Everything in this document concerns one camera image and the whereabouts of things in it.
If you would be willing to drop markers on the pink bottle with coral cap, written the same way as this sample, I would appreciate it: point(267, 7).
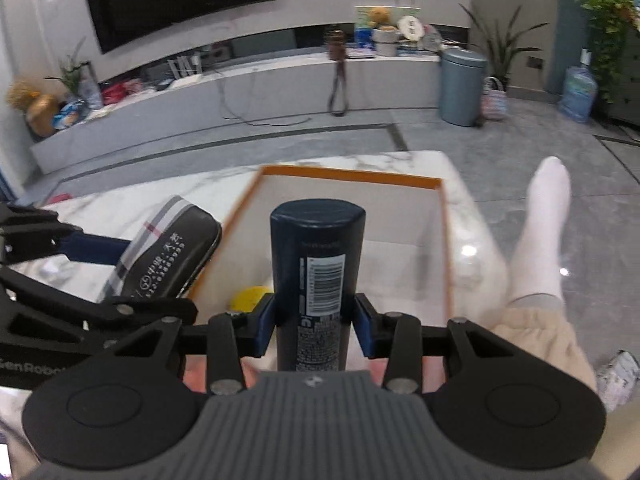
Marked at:
point(202, 372)

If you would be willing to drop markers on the gold vase with dried flowers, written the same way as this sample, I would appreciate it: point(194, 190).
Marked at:
point(37, 107)

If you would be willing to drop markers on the blue water jug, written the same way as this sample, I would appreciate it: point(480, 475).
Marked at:
point(580, 89)

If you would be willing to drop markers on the climbing ivy plant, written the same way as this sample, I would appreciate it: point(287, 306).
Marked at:
point(600, 26)

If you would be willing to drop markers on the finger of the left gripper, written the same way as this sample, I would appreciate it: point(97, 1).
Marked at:
point(29, 233)
point(122, 313)

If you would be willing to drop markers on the tall green floor plant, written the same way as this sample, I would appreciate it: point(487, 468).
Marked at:
point(501, 44)

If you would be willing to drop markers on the dark blue spray can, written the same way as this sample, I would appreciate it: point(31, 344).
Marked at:
point(316, 284)

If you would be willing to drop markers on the orange shoe box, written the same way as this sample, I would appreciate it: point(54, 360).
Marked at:
point(398, 247)

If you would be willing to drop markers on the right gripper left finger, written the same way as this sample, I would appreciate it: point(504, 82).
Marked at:
point(245, 335)

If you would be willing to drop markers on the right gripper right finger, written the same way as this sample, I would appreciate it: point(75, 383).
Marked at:
point(394, 341)

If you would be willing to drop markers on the pastel woven basket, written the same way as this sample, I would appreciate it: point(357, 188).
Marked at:
point(494, 102)

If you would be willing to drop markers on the plaid glasses case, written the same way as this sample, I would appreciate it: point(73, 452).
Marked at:
point(166, 256)

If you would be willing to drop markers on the potted green grass plant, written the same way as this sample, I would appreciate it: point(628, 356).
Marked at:
point(79, 80)

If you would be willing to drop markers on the white wifi router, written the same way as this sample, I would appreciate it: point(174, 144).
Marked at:
point(185, 66)

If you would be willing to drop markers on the teddy bear in pot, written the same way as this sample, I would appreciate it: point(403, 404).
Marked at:
point(384, 34)

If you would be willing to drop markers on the red snack boxes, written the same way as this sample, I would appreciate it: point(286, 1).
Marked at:
point(115, 93)

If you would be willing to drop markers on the brown camera with strap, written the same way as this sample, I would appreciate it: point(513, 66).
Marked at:
point(338, 102)

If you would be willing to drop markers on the grey TV console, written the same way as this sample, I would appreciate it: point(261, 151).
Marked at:
point(275, 92)

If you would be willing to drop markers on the blue-grey trash can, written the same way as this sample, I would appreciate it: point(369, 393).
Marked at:
point(461, 85)

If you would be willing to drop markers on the yellow tape measure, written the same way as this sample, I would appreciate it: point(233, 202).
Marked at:
point(247, 299)

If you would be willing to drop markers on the person's leg white sock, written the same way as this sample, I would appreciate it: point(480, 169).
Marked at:
point(534, 318)

